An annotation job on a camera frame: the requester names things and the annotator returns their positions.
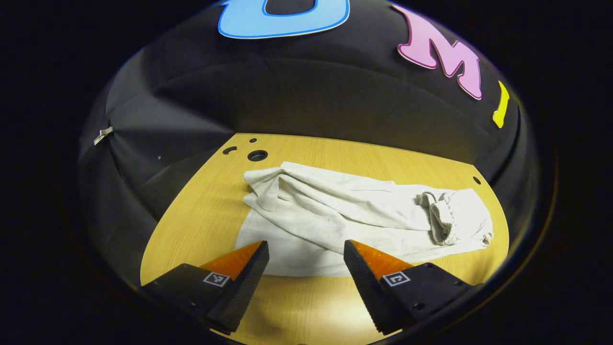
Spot small silver metal clip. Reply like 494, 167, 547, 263
93, 126, 115, 146

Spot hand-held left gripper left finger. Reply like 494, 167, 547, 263
140, 240, 270, 335

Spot white jeans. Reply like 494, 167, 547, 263
233, 161, 494, 278

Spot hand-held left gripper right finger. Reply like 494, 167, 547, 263
343, 240, 482, 335

